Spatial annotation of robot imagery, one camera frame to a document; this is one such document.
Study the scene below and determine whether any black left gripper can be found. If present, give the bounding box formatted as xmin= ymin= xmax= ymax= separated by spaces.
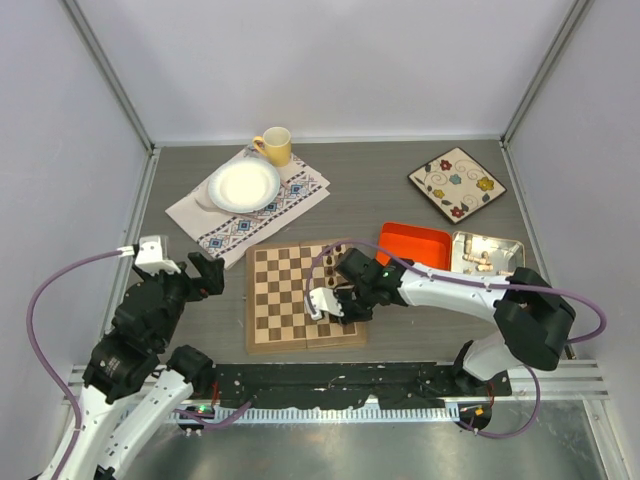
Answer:
xmin=135 ymin=250 xmax=224 ymax=346

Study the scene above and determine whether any gold tray of light pieces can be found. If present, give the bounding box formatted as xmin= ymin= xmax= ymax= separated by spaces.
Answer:
xmin=450 ymin=231 xmax=526 ymax=276

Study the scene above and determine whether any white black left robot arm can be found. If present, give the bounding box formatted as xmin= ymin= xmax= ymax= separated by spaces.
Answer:
xmin=26 ymin=252 xmax=225 ymax=479

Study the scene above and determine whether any white paper bowl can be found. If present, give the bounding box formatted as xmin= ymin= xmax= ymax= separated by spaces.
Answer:
xmin=207 ymin=159 xmax=281 ymax=213

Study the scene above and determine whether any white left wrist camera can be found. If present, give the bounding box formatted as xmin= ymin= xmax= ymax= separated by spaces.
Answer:
xmin=117 ymin=235 xmax=181 ymax=276

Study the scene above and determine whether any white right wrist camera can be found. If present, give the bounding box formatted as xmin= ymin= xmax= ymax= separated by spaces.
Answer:
xmin=304 ymin=287 xmax=344 ymax=321

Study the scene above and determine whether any wooden chess board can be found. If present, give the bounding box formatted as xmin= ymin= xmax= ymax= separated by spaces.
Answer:
xmin=245 ymin=241 xmax=367 ymax=354

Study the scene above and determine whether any yellow mug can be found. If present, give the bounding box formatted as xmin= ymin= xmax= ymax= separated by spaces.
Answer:
xmin=252 ymin=126 xmax=292 ymax=167

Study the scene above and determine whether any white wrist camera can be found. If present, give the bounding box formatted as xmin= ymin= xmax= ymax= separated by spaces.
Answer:
xmin=304 ymin=287 xmax=344 ymax=321
xmin=117 ymin=235 xmax=181 ymax=276

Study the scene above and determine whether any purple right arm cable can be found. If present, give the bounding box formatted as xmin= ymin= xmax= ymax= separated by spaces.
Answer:
xmin=306 ymin=239 xmax=608 ymax=438

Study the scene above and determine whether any orange plastic tray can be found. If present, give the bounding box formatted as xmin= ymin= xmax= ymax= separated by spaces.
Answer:
xmin=378 ymin=222 xmax=452 ymax=271

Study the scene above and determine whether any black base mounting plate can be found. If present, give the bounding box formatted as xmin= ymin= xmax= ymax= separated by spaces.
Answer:
xmin=192 ymin=362 xmax=512 ymax=410

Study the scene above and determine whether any floral square plate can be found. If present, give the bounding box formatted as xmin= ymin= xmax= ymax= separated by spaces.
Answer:
xmin=407 ymin=147 xmax=507 ymax=225

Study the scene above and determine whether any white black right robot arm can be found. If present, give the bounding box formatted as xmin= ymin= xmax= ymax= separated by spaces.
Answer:
xmin=334 ymin=248 xmax=576 ymax=395

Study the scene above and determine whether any patterned cloth placemat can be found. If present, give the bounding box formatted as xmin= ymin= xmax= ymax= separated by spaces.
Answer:
xmin=166 ymin=146 xmax=330 ymax=268

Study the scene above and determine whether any aluminium frame rail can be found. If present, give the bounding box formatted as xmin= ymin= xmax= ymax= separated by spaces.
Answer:
xmin=182 ymin=360 xmax=609 ymax=423

